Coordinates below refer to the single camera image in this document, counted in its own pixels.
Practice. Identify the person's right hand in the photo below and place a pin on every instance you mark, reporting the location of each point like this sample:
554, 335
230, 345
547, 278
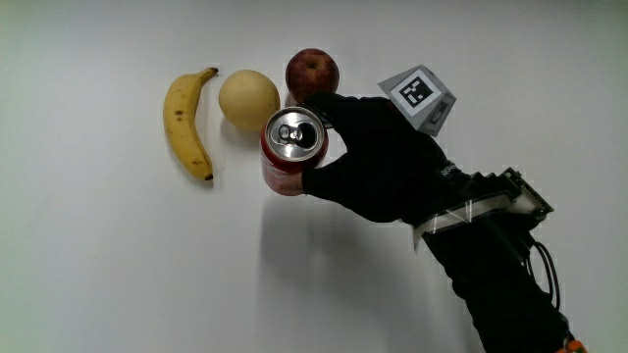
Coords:
387, 162

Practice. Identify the yellow round pear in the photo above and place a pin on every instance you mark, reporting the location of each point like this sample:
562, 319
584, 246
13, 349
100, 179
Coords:
248, 99

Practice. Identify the red cola can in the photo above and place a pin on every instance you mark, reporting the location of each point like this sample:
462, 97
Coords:
287, 169

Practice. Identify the red apple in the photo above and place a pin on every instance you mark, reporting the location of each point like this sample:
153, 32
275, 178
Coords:
311, 72

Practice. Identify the yellow banana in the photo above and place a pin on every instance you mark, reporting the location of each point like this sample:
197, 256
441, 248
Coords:
182, 122

